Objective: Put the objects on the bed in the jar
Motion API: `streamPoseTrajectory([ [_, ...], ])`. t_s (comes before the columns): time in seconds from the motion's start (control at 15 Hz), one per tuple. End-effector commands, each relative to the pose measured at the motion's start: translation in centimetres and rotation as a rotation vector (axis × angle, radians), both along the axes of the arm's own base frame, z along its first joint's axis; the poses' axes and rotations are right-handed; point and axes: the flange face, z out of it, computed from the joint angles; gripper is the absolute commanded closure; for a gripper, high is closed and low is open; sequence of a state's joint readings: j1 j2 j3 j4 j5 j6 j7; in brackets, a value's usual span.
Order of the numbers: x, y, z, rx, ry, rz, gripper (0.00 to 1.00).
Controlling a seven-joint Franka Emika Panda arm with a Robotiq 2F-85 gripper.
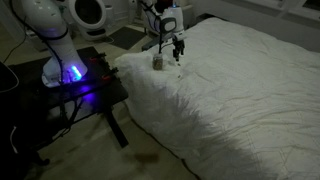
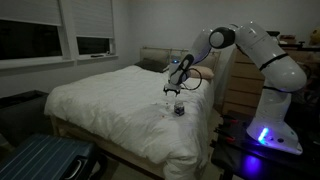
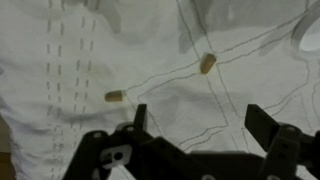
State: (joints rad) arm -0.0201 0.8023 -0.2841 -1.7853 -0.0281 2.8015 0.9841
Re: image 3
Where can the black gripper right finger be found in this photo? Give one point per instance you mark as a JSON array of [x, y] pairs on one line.
[[286, 150]]

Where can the white quilted duvet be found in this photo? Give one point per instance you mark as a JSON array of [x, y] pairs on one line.
[[150, 43]]

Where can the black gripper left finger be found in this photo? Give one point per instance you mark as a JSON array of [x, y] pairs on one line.
[[133, 150]]

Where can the small tan peg coin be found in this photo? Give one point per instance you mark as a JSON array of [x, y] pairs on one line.
[[115, 96], [208, 62]]

